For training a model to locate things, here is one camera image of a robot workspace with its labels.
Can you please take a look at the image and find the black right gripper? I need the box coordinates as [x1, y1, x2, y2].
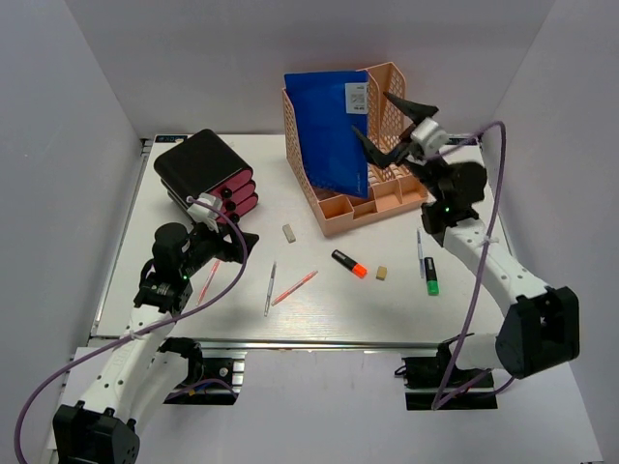
[353, 88, 448, 200]

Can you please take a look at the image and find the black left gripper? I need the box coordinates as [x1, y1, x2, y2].
[180, 217, 259, 278]

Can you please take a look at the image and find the pink clear pen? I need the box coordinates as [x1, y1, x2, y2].
[196, 259, 221, 306]

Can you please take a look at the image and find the peach plastic file organizer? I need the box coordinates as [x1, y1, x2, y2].
[281, 62, 428, 237]

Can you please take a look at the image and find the clear grey pen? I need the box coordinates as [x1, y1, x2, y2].
[263, 261, 277, 318]

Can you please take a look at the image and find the orange clear pen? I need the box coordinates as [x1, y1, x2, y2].
[271, 270, 318, 306]

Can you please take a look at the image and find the blue plastic folder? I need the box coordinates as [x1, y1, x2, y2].
[284, 71, 368, 198]

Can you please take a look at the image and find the black pink drawer unit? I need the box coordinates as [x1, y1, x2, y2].
[154, 129, 258, 222]

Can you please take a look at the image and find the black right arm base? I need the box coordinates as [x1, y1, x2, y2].
[394, 339, 498, 412]

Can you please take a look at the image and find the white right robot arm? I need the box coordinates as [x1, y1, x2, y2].
[359, 93, 580, 386]

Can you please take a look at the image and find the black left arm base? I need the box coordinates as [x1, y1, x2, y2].
[158, 337, 245, 406]

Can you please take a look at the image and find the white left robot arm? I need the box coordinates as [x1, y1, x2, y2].
[52, 222, 259, 463]

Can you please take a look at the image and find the white rectangular eraser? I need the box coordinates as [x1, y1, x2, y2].
[282, 224, 296, 244]

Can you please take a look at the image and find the blue clear pen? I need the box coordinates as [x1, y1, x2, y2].
[416, 228, 426, 279]

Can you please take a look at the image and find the orange black highlighter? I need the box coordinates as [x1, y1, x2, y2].
[331, 249, 368, 278]

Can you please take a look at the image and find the small tan eraser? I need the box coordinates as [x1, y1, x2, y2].
[376, 266, 388, 280]

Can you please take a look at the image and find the green black highlighter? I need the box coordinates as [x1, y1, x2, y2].
[424, 256, 440, 296]

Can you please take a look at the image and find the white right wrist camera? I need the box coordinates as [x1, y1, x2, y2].
[410, 118, 450, 158]

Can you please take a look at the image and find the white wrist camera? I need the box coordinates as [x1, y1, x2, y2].
[187, 192, 222, 231]
[410, 118, 450, 158]

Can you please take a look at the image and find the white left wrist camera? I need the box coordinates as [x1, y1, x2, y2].
[187, 192, 222, 231]

